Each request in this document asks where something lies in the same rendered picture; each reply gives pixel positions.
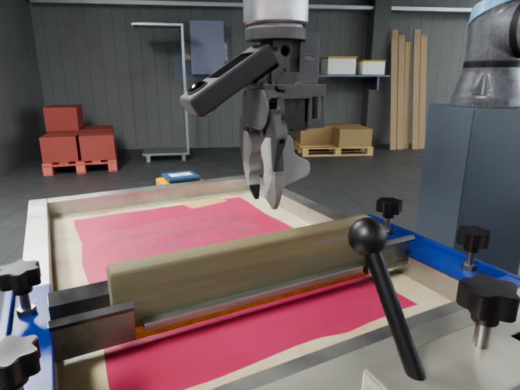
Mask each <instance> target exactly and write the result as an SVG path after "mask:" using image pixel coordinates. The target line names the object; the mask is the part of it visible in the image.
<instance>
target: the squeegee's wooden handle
mask: <svg viewBox="0 0 520 390"><path fill-rule="evenodd" d="M363 217H369V216H367V215H365V214H364V215H360V216H356V217H348V218H344V219H340V220H335V221H328V222H323V223H319V224H312V225H308V226H304V227H296V228H292V229H288V230H284V231H277V232H272V233H268V234H260V235H256V236H252V237H248V238H240V239H236V240H232V241H225V242H221V243H216V244H212V245H204V246H200V247H196V248H188V249H184V250H180V251H173V252H169V253H164V254H160V255H153V256H149V257H144V258H137V259H132V260H128V261H124V262H117V263H113V264H108V265H107V267H106V271H107V278H108V291H109V297H110V304H111V306H114V305H118V304H122V303H127V302H131V301H133V302H134V306H135V308H134V317H135V327H141V326H143V325H142V319H143V318H146V317H150V316H155V315H158V314H161V313H167V312H170V311H174V310H178V309H182V308H185V307H188V306H193V305H197V304H200V303H205V302H209V301H212V300H215V299H220V298H224V297H227V296H233V295H235V294H239V293H244V292H247V291H251V290H253V289H259V288H262V287H266V286H271V285H274V284H277V283H281V282H286V281H289V280H292V279H298V278H301V277H304V276H308V275H312V274H316V273H319V272H325V271H328V270H331V269H336V268H340V267H343V266H346V265H351V264H354V263H359V264H361V265H363V266H365V256H363V255H359V254H358V253H357V252H355V251H354V250H353V249H352V248H351V246H350V245H349V242H348V236H347V234H348V231H349V228H350V226H351V225H352V224H353V223H354V222H355V221H356V220H359V219H361V218H363Z"/></svg>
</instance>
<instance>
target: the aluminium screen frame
mask: <svg viewBox="0 0 520 390"><path fill-rule="evenodd" d="M241 190H249V188H248V184H247V181H246V177H245V175H243V176H230V177H224V178H216V179H210V180H198V181H190V182H184V183H171V184H164V185H158V186H145V187H139V188H131V189H125V190H112V191H105V192H99V193H86V194H79V195H73V196H66V197H54V198H47V199H40V200H29V206H28V214H27V221H26V234H25V242H24V249H23V257H22V260H24V261H33V260H38V261H39V266H40V271H41V277H40V278H41V283H40V284H39V285H37V286H41V285H45V284H50V285H51V292H53V271H52V256H51V240H50V217H54V216H60V215H66V214H76V213H82V212H88V211H94V210H105V209H111V208H116V207H127V206H133V205H139V204H150V203H156V202H162V201H168V200H178V199H184V198H191V197H201V196H207V195H213V194H219V193H230V192H235V191H241ZM279 207H281V208H282V209H284V210H286V211H288V212H290V213H291V214H293V215H295V216H297V217H299V218H301V219H302V220H304V221H306V222H308V223H310V224H319V223H323V222H328V221H335V220H340V219H344V218H348V217H347V216H344V215H343V214H340V213H338V212H336V211H334V210H331V209H330V208H327V207H325V206H323V205H321V204H318V203H316V202H314V201H312V200H309V199H307V198H305V197H303V196H300V195H299V194H297V193H294V192H292V191H290V190H287V189H286V188H284V187H283V188H282V196H281V200H280V203H279ZM393 269H394V270H395V271H397V272H400V273H402V274H403V275H405V276H407V277H409V278H410V279H412V280H414V281H416V282H418V283H420V284H421V285H423V286H425V287H427V288H429V289H431V290H432V291H434V292H436V293H438V294H440V295H441V296H444V297H446V298H447V299H449V300H451V301H453V302H450V303H447V304H444V305H442V306H438V307H436V308H433V309H431V310H427V311H425V312H422V313H419V314H416V315H414V316H411V317H408V318H405V320H406V323H407V325H408V327H409V329H410V330H411V329H413V328H415V327H419V326H421V325H423V324H425V323H429V322H431V321H434V320H437V319H439V318H441V317H444V316H447V315H450V314H451V313H455V312H457V311H460V310H463V309H465V308H463V307H462V306H460V305H458V304H457V302H456V298H457V288H458V283H459V280H458V279H455V278H454V277H452V276H450V275H447V274H446V273H444V272H441V271H439V270H437V269H435V268H433V267H431V266H429V265H427V264H425V263H423V262H421V261H419V260H417V259H415V258H412V257H410V256H409V259H408V264H405V265H400V266H398V267H394V268H393ZM389 337H392V333H391V331H390V328H389V325H387V326H384V327H380V328H378V329H376V330H372V331H370V332H367V333H365V334H361V335H359V336H356V337H352V338H351V339H348V340H344V341H342V342H340V343H337V344H334V345H331V346H329V347H325V348H323V349H320V350H318V351H314V352H312V353H309V354H306V355H303V356H301V357H298V358H295V359H292V360H291V361H287V362H284V363H281V364H278V365H276V366H273V367H271V368H267V369H265V370H263V371H259V372H256V373H254V374H252V375H248V376H246V377H243V378H239V379H238V380H235V381H231V382H229V383H227V384H224V385H221V386H218V387H216V388H212V389H210V390H253V389H255V388H259V387H261V386H263V385H267V384H269V383H271V382H274V381H277V380H279V379H282V378H285V377H287V376H290V375H293V374H295V373H297V372H300V371H303V370H306V369H308V368H311V367H313V366H316V365H318V364H322V363H324V362H326V361H329V360H332V359H334V358H338V357H340V356H342V355H345V354H348V353H350V352H352V351H356V350H358V349H361V348H363V347H366V346H368V345H371V344H374V343H377V342H379V341H381V340H384V339H387V338H389Z"/></svg>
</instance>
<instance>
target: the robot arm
mask: <svg viewBox="0 0 520 390"><path fill-rule="evenodd" d="M243 16H244V24H245V25H246V26H247V27H248V28H247V29H245V41H246V42H252V43H261V45H257V46H251V47H250V48H248V49H247V50H246V51H244V52H243V53H241V54H240V55H238V56H237V57H235V58H234V59H233V60H231V61H230V62H229V63H227V64H225V65H224V66H223V67H222V68H220V69H219V70H217V71H216V72H214V73H213V74H211V75H210V76H209V77H207V78H206V79H205V80H203V81H199V82H196V83H195V84H193V85H192V86H191V87H190V89H189V90H188V91H187V92H186V93H185V94H183V95H182V96H181V97H180V103H181V104H182V106H183V107H184V108H185V110H186V112H187V113H188V114H189V115H195V116H198V117H204V116H206V115H208V114H210V113H212V112H214V111H215V110H216V109H217V107H218V106H220V105H221V104H223V103H224V102H225V101H226V100H227V99H229V98H231V97H232V96H233V95H235V94H236V93H238V92H239V91H240V90H241V89H243V88H245V89H244V90H243V92H242V96H241V116H240V123H239V136H240V144H241V157H242V158H243V166H244V171H245V177H246V181H247V184H248V188H249V190H250V192H251V195H252V196H253V197H254V198H255V199H256V200H257V199H259V191H260V182H259V176H260V175H262V174H264V176H263V178H264V182H265V192H264V197H265V199H266V200H267V201H268V203H269V205H270V207H271V208H272V209H273V210H276V209H278V207H279V203H280V200H281V196H282V188H283V187H284V186H287V185H289V184H291V183H294V182H296V181H297V180H300V179H302V178H304V177H306V176H307V175H308V174H309V172H310V163H309V161H308V160H307V159H304V158H302V157H300V156H298V155H297V154H295V152H294V145H293V139H292V138H291V136H290V135H287V130H289V131H292V132H296V131H306V130H307V129H309V128H324V121H325V103H326V84H318V72H319V51H320V33H319V32H306V29H305V28H303V26H306V24H307V23H308V16H309V0H243ZM467 28H468V32H467V43H466V49H465V55H464V66H463V71H462V74H461V76H460V79H459V80H458V82H457V85H456V87H455V89H454V91H453V94H452V95H451V99H450V105H452V106H459V107H471V108H520V0H482V1H480V2H478V3H477V4H476V5H475V6H474V7H473V8H472V10H471V13H470V21H469V22H468V25H467ZM319 97H322V104H321V118H318V107H319Z"/></svg>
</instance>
